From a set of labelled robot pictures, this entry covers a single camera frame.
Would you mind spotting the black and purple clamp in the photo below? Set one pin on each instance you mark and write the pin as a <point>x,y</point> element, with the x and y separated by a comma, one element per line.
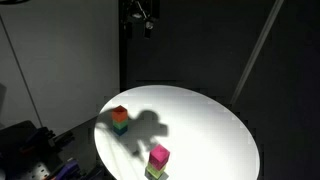
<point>63,172</point>

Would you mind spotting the lime green block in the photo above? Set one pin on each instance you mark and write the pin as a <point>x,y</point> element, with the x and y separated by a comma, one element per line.
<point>155,172</point>

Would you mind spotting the pink block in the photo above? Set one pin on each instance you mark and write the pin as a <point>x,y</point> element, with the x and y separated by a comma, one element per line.
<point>159,156</point>

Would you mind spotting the grey diagonal metal rail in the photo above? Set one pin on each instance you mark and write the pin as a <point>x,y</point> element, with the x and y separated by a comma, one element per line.
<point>256,50</point>

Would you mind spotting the blue block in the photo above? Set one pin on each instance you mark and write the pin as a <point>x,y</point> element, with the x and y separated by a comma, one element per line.
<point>121,131</point>

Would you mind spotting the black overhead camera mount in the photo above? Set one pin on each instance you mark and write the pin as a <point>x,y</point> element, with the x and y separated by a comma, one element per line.
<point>145,12</point>

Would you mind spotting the orange block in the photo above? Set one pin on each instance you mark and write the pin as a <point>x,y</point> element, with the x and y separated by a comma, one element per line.
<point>119,114</point>

